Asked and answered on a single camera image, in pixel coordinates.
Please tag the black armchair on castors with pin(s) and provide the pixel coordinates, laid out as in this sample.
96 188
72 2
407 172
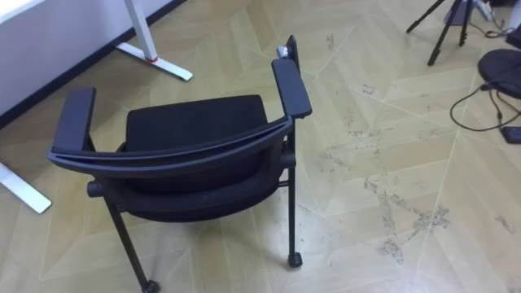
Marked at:
191 122

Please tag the white desk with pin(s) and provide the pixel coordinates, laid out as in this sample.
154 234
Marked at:
142 36

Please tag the black tripod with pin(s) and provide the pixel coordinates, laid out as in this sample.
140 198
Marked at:
445 28

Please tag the small black power adapter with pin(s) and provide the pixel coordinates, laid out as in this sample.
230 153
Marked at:
512 134

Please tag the black round stool seat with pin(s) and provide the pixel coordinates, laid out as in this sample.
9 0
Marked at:
500 69

